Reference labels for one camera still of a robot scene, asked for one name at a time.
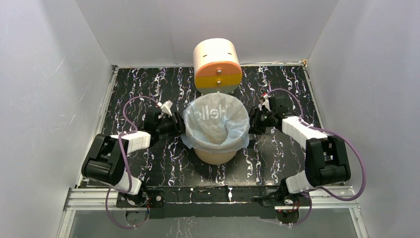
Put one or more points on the round cream drawer cabinet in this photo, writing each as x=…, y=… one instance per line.
x=216, y=66

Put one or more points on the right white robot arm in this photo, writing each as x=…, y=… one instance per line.
x=326, y=160

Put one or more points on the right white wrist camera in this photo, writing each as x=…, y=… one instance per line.
x=265, y=103

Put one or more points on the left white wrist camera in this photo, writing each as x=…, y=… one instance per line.
x=165, y=107

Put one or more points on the light blue plastic bag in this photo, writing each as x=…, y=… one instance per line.
x=216, y=123

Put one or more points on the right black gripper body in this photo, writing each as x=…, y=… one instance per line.
x=267, y=117

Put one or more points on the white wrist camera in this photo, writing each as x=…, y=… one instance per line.
x=265, y=103
x=165, y=107

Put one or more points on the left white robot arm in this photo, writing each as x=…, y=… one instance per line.
x=107, y=162

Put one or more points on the beige round trash bin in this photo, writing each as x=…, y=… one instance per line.
x=215, y=158

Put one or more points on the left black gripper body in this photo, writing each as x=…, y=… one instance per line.
x=168, y=126

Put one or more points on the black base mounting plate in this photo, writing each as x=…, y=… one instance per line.
x=262, y=201

